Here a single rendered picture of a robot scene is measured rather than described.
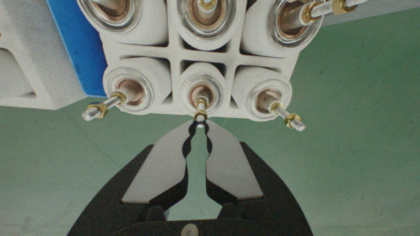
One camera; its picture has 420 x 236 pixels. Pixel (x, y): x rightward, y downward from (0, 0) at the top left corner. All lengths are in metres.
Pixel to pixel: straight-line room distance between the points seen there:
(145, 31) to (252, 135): 0.53
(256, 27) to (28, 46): 0.42
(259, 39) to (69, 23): 0.42
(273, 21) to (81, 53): 0.44
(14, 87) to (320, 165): 1.17
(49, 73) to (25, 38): 0.07
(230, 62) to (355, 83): 0.57
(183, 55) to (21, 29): 0.30
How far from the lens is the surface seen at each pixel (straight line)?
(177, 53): 0.28
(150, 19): 0.23
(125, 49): 0.32
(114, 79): 0.25
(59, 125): 0.81
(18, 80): 0.47
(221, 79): 0.21
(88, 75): 0.49
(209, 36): 0.20
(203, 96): 0.19
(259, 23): 0.22
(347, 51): 0.67
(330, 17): 0.43
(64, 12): 0.48
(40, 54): 0.46
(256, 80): 0.23
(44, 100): 0.47
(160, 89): 0.23
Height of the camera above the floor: 0.46
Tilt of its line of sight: 61 degrees down
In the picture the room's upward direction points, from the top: 176 degrees clockwise
